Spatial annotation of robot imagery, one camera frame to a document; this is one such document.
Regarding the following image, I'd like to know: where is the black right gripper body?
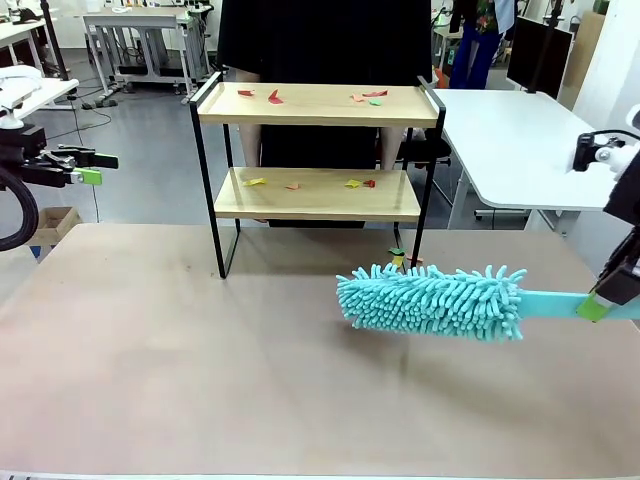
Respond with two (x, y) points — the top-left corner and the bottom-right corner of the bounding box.
(603, 149), (640, 235)

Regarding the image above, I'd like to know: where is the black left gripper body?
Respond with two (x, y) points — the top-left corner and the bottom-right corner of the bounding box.
(0, 125), (69, 189)

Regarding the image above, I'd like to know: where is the teal microfiber duster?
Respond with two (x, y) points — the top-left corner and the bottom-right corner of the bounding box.
(335, 263), (640, 344)

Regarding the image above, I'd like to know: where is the person's right forearm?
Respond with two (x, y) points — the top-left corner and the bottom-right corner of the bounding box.
(235, 69), (264, 169)

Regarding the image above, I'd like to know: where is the person's left forearm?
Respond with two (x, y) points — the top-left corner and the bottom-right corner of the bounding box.
(378, 127), (404, 171)

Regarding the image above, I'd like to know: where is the black metal wooden two-tier shelf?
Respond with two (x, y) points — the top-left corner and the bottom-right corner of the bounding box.
(188, 70), (447, 280)

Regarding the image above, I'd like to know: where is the brown cardboard box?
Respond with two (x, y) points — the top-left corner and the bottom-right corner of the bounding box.
(29, 206), (84, 249)

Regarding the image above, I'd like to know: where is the small white table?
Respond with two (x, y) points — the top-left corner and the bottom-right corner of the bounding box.
(0, 78), (80, 121)

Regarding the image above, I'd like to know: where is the large white side table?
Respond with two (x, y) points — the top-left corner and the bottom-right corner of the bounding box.
(432, 88), (626, 232)

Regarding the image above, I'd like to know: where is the black tripod pole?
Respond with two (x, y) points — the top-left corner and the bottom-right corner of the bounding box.
(39, 0), (70, 82)

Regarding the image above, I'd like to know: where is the grey metal workbench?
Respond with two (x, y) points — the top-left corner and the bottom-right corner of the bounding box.
(82, 7), (211, 96)

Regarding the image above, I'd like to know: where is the light wooden panel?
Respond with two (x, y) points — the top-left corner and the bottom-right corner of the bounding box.
(569, 9), (609, 109)

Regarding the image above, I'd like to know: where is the black computer monitor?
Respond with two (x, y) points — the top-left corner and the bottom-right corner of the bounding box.
(506, 15), (573, 100)

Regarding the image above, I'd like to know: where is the black office chair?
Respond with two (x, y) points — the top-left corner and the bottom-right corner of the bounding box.
(399, 130), (454, 172)

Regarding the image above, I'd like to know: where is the bystander in blue trousers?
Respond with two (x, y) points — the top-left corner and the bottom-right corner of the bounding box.
(447, 0), (517, 90)

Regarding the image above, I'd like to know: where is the person's torso in black shirt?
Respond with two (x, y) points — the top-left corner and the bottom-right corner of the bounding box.
(217, 0), (434, 229)

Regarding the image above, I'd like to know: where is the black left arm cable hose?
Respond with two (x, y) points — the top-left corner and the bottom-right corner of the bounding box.
(0, 164), (40, 253)

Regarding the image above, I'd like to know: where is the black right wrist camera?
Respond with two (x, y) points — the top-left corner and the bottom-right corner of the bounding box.
(573, 132), (597, 172)

